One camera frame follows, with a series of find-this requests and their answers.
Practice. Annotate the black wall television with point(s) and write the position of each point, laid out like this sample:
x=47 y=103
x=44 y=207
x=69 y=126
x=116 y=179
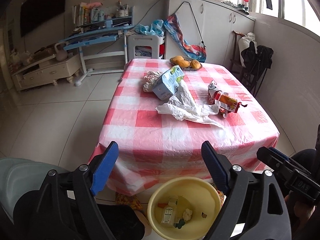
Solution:
x=34 y=13

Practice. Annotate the left yellow mango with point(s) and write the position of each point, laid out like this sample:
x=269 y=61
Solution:
x=184 y=64

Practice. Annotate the grey green stool seat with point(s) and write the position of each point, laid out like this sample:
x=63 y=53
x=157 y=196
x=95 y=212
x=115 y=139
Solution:
x=19 y=176

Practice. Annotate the light blue plastic bag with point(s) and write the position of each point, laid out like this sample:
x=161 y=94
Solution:
x=155 y=28

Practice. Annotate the red orange snack bag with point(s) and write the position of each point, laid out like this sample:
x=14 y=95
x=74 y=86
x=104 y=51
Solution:
x=223 y=100

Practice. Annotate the pink white checkered tablecloth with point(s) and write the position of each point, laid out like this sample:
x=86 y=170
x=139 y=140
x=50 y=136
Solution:
x=155 y=148

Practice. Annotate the right yellow mango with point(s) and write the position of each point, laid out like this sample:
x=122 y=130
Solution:
x=195 y=64

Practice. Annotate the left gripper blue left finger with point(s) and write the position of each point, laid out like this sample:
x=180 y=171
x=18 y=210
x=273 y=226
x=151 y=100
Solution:
x=101 y=167

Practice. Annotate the white plastic bag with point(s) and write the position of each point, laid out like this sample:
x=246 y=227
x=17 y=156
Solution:
x=182 y=106

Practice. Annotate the colourful hanging bag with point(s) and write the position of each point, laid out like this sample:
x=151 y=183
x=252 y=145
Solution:
x=193 y=51

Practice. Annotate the small white crumpled tissue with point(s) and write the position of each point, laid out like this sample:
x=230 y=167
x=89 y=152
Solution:
x=187 y=215

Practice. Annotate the white wall cabinet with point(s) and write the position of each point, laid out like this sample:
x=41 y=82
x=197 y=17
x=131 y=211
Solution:
x=213 y=23

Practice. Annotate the yellow mango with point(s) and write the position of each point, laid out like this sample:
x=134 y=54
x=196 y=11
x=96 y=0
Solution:
x=184 y=64
x=195 y=64
x=174 y=60

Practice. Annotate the yellow plastic basin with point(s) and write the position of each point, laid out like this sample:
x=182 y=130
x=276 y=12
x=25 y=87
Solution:
x=180 y=194

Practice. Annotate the white TV cabinet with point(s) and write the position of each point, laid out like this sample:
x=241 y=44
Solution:
x=46 y=71

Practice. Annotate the blue milk carton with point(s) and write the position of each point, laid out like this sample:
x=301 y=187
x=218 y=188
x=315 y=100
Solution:
x=168 y=83

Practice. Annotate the white plastic stool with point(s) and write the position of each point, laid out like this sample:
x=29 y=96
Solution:
x=145 y=47

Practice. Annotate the blue white study desk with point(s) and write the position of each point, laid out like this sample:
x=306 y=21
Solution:
x=113 y=30

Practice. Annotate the dark fruit plate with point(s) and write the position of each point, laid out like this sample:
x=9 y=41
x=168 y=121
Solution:
x=189 y=68

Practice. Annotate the colourful slipper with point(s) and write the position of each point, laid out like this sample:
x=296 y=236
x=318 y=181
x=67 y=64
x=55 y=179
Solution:
x=131 y=201

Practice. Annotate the white sack on chair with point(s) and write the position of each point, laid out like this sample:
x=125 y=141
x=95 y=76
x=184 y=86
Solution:
x=244 y=43

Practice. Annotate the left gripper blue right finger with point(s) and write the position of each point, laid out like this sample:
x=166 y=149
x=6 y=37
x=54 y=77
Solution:
x=218 y=166

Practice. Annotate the orange peel piece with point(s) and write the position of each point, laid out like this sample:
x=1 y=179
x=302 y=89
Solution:
x=162 y=205

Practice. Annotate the wooden chair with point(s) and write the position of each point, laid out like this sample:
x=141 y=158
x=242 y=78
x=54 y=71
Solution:
x=234 y=61

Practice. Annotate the row of books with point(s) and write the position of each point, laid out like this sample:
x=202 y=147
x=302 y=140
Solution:
x=83 y=14

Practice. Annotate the white paper bag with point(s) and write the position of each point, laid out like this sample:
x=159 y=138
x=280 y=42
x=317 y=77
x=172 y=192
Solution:
x=149 y=80

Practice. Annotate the person's right hand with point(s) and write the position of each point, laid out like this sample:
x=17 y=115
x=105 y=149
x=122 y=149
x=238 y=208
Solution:
x=299 y=213

